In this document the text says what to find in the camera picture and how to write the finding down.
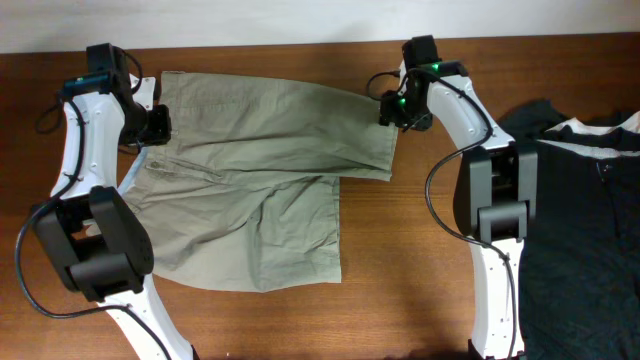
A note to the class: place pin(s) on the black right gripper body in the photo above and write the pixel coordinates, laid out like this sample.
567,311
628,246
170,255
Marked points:
403,112

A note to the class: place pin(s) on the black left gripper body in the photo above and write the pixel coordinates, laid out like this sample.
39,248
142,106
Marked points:
155,128

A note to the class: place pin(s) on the khaki shorts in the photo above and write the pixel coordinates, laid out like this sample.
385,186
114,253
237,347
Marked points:
246,194

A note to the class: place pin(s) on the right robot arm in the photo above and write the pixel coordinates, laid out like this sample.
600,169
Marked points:
494,200

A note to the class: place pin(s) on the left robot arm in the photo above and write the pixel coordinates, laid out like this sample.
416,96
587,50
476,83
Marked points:
93,240

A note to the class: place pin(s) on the dark shirt with white collar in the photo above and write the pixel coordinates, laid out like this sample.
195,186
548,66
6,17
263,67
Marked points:
579,276

